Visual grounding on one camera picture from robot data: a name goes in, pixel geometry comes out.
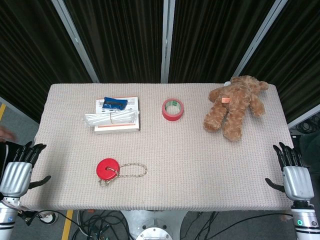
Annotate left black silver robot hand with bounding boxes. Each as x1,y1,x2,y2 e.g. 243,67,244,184
0,141,52,199

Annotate black pleated curtain panel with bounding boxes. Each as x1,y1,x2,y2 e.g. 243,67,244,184
239,0,320,124
63,0,166,84
168,0,279,84
0,0,97,124

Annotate tangle of black floor cables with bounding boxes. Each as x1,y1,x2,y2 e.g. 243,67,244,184
71,210,133,240

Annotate brown teddy bear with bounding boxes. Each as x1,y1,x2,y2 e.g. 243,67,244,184
203,75,270,142

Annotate grey metal frame rail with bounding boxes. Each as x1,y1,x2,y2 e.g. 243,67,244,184
286,103,320,129

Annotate silver robot base column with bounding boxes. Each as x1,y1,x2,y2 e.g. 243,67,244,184
119,209,189,240

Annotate braided beige rope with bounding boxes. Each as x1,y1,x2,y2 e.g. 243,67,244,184
98,162,148,188

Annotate white round floor object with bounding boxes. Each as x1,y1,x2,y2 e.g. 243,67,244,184
36,210,59,225

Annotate beige woven tablecloth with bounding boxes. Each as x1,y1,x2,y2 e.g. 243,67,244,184
21,82,295,212

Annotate white cardboard box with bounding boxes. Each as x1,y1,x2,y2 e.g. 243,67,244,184
93,96,141,135

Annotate grey metal frame post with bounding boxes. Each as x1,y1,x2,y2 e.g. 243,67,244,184
231,0,285,78
50,0,100,84
160,0,176,84

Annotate red tape roll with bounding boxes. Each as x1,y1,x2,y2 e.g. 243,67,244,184
161,98,185,122

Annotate bundle of wrapped white straws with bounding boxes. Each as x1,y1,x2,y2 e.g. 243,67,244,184
82,111,139,126

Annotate blue pouch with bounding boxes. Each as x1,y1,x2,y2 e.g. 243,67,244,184
101,96,129,110

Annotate red disc with hole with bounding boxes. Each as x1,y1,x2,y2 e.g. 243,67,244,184
96,157,122,181

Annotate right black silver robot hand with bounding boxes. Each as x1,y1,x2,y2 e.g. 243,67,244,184
264,141,315,202

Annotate long black floor cable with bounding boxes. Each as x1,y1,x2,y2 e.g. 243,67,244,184
188,211,294,240

